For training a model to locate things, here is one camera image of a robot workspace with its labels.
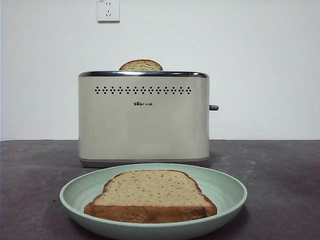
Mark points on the large toasted bread slice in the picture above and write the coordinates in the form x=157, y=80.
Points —
x=152, y=197

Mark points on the pale green round plate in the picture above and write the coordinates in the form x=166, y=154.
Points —
x=75, y=200

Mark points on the cream two-slot toaster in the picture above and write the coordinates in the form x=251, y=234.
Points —
x=143, y=130

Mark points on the grey toaster lever knob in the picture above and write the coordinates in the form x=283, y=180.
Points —
x=214, y=107

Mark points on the small dark-crust bread slice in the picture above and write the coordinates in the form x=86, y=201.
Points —
x=141, y=65

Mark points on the white wall power socket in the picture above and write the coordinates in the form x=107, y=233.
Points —
x=108, y=12

